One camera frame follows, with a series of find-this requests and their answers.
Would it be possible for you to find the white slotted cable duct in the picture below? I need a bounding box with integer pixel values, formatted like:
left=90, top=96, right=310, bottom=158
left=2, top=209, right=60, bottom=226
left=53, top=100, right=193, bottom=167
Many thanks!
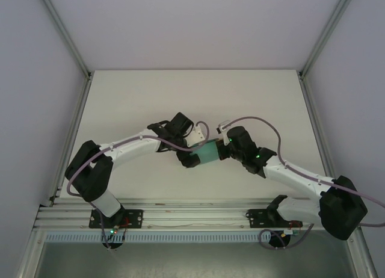
left=44, top=232, right=263, bottom=243

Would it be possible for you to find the aluminium mounting rail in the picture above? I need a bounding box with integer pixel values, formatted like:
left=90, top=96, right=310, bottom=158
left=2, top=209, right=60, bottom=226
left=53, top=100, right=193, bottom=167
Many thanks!
left=34, top=199, right=361, bottom=231

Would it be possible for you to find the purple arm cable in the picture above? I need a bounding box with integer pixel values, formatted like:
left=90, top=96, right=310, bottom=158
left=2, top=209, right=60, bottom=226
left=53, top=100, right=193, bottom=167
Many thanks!
left=221, top=116, right=385, bottom=250
left=65, top=120, right=212, bottom=252

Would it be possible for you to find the teal paper box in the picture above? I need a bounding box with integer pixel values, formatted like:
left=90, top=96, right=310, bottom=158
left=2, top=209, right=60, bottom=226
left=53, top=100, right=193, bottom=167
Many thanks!
left=191, top=140, right=221, bottom=167

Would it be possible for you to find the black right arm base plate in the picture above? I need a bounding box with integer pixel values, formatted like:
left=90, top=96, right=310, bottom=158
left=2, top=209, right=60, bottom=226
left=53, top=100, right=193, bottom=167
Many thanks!
left=244, top=208, right=303, bottom=230

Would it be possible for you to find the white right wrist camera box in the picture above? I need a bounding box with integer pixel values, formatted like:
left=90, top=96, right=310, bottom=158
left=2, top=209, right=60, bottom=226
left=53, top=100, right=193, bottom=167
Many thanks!
left=215, top=120, right=232, bottom=134

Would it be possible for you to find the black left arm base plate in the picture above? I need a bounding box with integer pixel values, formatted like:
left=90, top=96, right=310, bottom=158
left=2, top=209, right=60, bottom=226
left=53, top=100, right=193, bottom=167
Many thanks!
left=88, top=209, right=144, bottom=230

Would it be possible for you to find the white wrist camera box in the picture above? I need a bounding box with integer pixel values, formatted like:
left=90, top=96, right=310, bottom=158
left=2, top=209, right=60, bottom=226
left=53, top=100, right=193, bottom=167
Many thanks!
left=215, top=120, right=232, bottom=134
left=187, top=124, right=206, bottom=149

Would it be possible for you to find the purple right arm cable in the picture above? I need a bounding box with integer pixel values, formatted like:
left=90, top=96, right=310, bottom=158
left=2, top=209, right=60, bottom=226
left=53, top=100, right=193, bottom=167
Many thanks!
left=221, top=116, right=385, bottom=250

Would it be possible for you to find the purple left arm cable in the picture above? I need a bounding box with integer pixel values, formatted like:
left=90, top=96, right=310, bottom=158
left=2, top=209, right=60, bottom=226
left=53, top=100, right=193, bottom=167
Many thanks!
left=65, top=120, right=212, bottom=252

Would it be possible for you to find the aluminium table side rail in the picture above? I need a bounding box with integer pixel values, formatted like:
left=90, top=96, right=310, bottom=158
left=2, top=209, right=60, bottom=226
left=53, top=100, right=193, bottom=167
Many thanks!
left=298, top=73, right=347, bottom=205
left=48, top=73, right=93, bottom=207

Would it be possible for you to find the aluminium frame post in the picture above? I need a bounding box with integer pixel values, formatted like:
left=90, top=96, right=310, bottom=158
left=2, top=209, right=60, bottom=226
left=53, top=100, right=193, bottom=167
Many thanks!
left=298, top=0, right=359, bottom=79
left=36, top=0, right=93, bottom=81

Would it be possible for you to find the black cable grommet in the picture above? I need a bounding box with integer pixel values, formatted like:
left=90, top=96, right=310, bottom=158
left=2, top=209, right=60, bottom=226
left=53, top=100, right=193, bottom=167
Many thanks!
left=102, top=240, right=124, bottom=250
left=267, top=230, right=291, bottom=250

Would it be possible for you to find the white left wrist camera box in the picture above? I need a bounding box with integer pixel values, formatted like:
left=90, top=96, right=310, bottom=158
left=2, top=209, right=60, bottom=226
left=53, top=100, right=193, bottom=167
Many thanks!
left=187, top=124, right=206, bottom=149

